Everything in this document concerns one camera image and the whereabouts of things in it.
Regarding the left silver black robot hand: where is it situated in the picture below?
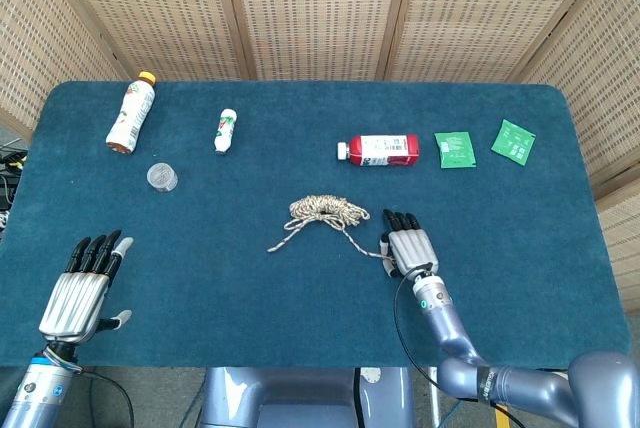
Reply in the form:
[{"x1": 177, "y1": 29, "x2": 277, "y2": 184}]
[{"x1": 38, "y1": 229, "x2": 135, "y2": 345}]

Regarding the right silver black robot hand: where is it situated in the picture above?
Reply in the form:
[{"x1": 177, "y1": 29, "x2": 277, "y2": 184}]
[{"x1": 378, "y1": 208, "x2": 440, "y2": 279}]

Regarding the beige braided rope bundle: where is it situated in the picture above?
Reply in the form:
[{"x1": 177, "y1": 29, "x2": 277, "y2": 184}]
[{"x1": 266, "y1": 193, "x2": 396, "y2": 267}]

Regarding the red juice bottle white cap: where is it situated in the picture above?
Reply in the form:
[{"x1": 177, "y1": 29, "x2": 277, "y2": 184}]
[{"x1": 336, "y1": 133, "x2": 421, "y2": 168}]

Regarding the green foil sachet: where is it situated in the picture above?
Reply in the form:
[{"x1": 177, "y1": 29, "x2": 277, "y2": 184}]
[
  {"x1": 490, "y1": 118, "x2": 537, "y2": 167},
  {"x1": 433, "y1": 131, "x2": 478, "y2": 170}
]

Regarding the clear round plastic jar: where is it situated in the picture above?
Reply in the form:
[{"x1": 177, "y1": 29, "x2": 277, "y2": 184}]
[{"x1": 146, "y1": 161, "x2": 180, "y2": 194}]

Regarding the grey metal table leg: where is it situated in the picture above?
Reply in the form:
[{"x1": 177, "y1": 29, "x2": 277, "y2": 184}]
[{"x1": 427, "y1": 366, "x2": 444, "y2": 428}]

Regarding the blue carpet table cover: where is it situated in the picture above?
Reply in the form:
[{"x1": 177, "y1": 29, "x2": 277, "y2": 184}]
[{"x1": 0, "y1": 80, "x2": 632, "y2": 369}]

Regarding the blue-grey robot torso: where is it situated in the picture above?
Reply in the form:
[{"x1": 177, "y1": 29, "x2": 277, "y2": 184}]
[{"x1": 198, "y1": 366, "x2": 416, "y2": 428}]

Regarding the large white bottle yellow cap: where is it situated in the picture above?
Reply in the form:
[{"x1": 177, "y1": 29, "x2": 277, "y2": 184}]
[{"x1": 104, "y1": 71, "x2": 157, "y2": 155}]

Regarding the small white bottle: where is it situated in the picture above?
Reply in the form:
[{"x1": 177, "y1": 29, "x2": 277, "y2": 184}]
[{"x1": 213, "y1": 107, "x2": 238, "y2": 156}]

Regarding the woven bamboo screen panel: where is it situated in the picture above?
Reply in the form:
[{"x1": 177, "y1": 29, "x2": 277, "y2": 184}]
[
  {"x1": 514, "y1": 0, "x2": 640, "y2": 314},
  {"x1": 219, "y1": 0, "x2": 416, "y2": 82},
  {"x1": 0, "y1": 0, "x2": 131, "y2": 139},
  {"x1": 42, "y1": 0, "x2": 259, "y2": 82},
  {"x1": 374, "y1": 0, "x2": 619, "y2": 83}
]

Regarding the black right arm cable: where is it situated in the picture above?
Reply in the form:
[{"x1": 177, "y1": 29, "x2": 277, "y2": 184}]
[{"x1": 393, "y1": 261, "x2": 531, "y2": 428}]

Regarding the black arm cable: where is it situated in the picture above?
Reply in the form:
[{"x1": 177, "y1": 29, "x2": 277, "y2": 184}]
[
  {"x1": 393, "y1": 261, "x2": 531, "y2": 428},
  {"x1": 74, "y1": 369, "x2": 137, "y2": 428}
]

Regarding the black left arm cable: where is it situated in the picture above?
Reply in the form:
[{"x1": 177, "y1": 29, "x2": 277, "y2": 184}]
[{"x1": 74, "y1": 369, "x2": 137, "y2": 428}]

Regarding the tangled cables and power strip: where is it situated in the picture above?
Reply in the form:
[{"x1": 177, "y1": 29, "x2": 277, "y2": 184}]
[{"x1": 0, "y1": 145, "x2": 29, "y2": 229}]

